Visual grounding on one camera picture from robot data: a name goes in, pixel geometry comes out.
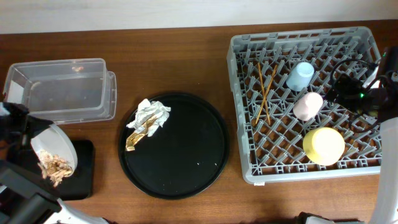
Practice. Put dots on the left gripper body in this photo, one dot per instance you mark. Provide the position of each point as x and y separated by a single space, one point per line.
23 128

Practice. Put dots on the light blue cup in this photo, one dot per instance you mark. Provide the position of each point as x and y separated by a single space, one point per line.
300 76

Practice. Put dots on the grey plate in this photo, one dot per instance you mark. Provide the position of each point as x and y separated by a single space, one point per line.
56 142

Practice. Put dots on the round black tray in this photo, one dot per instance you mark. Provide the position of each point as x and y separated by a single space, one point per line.
182 158

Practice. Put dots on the pink cup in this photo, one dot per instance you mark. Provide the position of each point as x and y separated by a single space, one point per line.
308 106

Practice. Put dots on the yellow bowl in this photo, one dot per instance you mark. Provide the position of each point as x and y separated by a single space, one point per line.
324 146

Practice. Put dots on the food scraps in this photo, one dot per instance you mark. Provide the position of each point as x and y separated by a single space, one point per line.
53 167

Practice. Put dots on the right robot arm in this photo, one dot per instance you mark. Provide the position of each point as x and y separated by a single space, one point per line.
386 205

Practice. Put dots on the crumpled white napkin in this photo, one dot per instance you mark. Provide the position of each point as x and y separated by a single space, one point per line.
147 110

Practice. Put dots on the gold foil wrapper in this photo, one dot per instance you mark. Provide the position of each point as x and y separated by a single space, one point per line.
136 137

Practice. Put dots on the grey dishwasher rack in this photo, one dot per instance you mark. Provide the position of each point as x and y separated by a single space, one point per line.
274 152

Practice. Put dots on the wooden chopstick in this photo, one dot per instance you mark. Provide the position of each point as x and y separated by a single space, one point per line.
263 95
269 85

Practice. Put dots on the clear plastic bin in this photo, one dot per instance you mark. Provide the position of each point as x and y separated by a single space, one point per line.
63 91

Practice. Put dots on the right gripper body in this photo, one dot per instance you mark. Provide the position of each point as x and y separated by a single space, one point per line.
352 95

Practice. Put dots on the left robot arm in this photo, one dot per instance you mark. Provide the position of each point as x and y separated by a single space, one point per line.
27 199

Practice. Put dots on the black rectangular tray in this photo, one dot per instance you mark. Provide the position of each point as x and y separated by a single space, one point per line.
76 187

